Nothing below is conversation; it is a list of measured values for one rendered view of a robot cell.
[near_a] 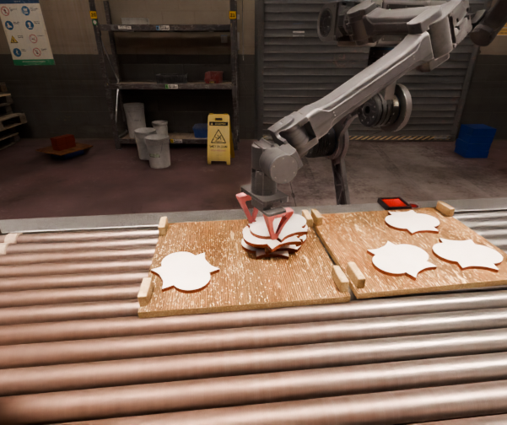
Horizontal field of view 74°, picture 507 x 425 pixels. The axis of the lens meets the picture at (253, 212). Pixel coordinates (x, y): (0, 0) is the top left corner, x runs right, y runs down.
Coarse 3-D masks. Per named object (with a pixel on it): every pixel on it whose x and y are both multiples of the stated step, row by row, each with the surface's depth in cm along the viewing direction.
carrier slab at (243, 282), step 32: (192, 224) 93; (224, 224) 93; (160, 256) 79; (224, 256) 79; (320, 256) 79; (160, 288) 68; (224, 288) 68; (256, 288) 68; (288, 288) 68; (320, 288) 68
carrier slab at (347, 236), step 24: (336, 216) 97; (360, 216) 97; (384, 216) 97; (432, 216) 97; (336, 240) 85; (360, 240) 85; (384, 240) 85; (408, 240) 85; (432, 240) 85; (480, 240) 85; (336, 264) 78; (360, 264) 76; (504, 264) 76; (360, 288) 68; (384, 288) 68; (408, 288) 69; (432, 288) 69; (456, 288) 70
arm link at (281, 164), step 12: (288, 120) 69; (276, 132) 68; (288, 144) 66; (264, 156) 65; (276, 156) 62; (288, 156) 62; (300, 156) 72; (264, 168) 65; (276, 168) 62; (288, 168) 63; (276, 180) 63; (288, 180) 64
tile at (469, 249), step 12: (444, 240) 83; (456, 240) 83; (468, 240) 83; (432, 252) 80; (444, 252) 79; (456, 252) 79; (468, 252) 79; (480, 252) 79; (492, 252) 79; (456, 264) 76; (468, 264) 74; (480, 264) 74; (492, 264) 74
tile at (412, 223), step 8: (392, 216) 95; (400, 216) 95; (408, 216) 95; (416, 216) 95; (424, 216) 95; (392, 224) 91; (400, 224) 91; (408, 224) 91; (416, 224) 91; (424, 224) 91; (432, 224) 91; (408, 232) 88; (416, 232) 88; (424, 232) 89; (432, 232) 88
